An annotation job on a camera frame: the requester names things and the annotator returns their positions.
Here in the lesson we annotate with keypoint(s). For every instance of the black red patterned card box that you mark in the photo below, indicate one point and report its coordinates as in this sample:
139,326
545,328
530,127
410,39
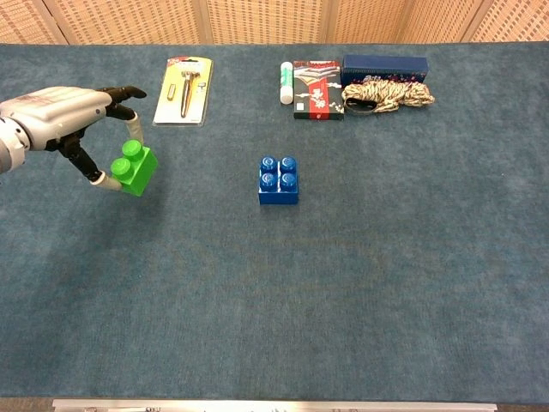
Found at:
317,96

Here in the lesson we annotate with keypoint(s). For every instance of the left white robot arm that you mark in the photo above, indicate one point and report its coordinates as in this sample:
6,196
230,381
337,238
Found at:
8,146

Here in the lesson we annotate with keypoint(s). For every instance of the long dark blue box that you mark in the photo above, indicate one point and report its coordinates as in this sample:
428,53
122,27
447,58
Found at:
386,66

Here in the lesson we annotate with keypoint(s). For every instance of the green toy brick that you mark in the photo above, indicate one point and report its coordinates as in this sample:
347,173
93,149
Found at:
139,176

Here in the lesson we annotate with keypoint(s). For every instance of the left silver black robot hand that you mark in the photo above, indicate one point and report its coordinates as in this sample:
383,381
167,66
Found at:
56,111

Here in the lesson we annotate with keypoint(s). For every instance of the blue toy brick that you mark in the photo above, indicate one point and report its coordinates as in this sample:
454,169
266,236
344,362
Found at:
279,197

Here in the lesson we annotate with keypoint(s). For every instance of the white green glue stick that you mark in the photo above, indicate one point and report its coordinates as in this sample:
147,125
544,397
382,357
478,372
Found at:
286,86

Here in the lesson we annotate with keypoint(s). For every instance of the woven folding screen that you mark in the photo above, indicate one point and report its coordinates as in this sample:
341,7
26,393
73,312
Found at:
266,19

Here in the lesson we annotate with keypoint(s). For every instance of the yellow packaged tool set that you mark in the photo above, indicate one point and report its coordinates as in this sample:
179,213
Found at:
171,113

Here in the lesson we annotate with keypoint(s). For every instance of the black band loop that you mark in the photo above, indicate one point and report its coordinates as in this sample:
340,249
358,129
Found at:
358,112

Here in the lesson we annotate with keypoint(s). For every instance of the aluminium profile rail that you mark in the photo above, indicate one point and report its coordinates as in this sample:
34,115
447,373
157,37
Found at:
257,405

